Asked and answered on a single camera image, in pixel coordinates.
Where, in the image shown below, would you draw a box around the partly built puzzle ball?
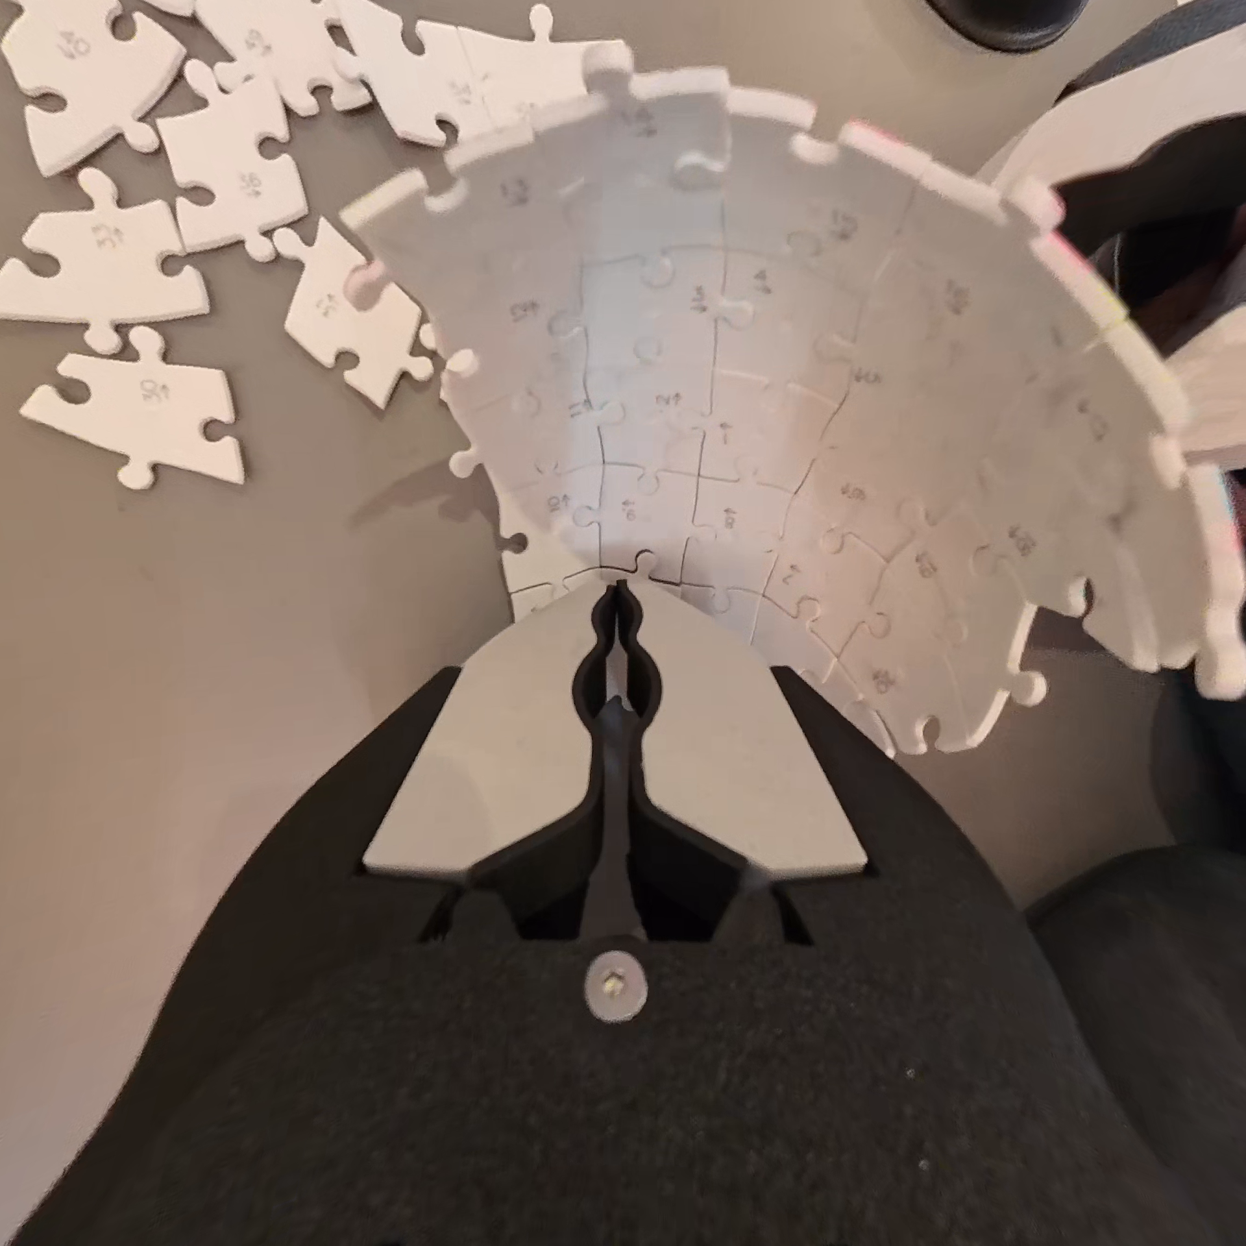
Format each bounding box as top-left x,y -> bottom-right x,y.
339,43 -> 1246,755

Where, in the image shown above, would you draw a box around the person's dark trousers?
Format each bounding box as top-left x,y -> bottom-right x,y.
1026,662 -> 1246,1246

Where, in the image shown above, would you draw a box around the black round puzzle stand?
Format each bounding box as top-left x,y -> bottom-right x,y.
923,0 -> 1093,52

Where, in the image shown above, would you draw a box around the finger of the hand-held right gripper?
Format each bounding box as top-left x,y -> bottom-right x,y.
1163,325 -> 1246,460
977,48 -> 1246,253

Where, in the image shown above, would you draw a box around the group of puzzle pieces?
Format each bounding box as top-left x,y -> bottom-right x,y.
0,0 -> 634,492

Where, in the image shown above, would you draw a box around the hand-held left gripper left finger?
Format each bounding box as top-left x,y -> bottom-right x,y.
362,581 -> 616,940

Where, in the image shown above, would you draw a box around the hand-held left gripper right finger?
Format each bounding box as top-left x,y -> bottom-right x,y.
618,581 -> 867,940

